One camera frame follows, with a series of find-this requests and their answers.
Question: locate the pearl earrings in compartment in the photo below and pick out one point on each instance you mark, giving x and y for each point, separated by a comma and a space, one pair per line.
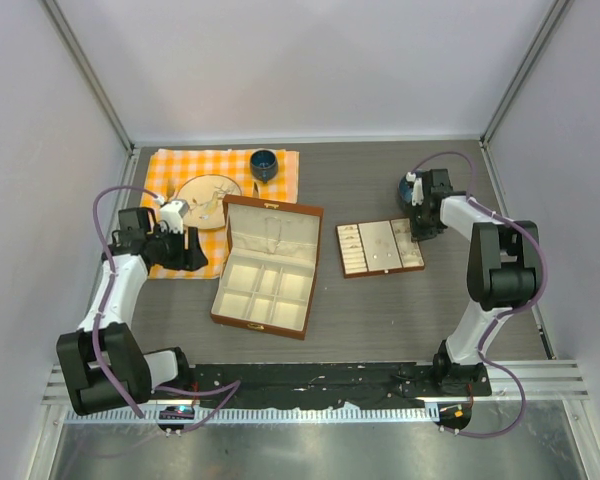
412, 255

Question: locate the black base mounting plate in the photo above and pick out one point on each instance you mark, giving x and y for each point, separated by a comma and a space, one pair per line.
318, 386

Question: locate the orange white checkered cloth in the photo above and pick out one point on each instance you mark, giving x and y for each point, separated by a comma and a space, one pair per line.
168, 170

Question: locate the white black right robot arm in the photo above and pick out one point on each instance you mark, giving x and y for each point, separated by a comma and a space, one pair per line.
505, 274

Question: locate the brown jewelry tray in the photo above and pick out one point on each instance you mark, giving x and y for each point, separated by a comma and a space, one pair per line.
358, 242

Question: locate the white slotted cable duct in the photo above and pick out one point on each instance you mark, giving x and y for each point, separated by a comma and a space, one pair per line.
176, 414

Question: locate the blue ceramic bowl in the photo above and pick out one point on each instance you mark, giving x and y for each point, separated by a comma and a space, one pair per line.
404, 205

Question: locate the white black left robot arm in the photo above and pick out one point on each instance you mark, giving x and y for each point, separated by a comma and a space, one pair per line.
102, 364

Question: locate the beige floral ceramic plate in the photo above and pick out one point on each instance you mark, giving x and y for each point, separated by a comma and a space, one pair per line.
205, 195

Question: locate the brown jewelry box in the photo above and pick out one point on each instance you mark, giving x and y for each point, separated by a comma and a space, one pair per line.
269, 276

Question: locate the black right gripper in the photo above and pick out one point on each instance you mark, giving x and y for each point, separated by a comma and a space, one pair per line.
418, 234

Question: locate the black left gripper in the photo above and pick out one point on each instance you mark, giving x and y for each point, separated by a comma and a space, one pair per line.
189, 259

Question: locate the small dark blue cup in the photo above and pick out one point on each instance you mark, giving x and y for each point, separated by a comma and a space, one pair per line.
263, 165

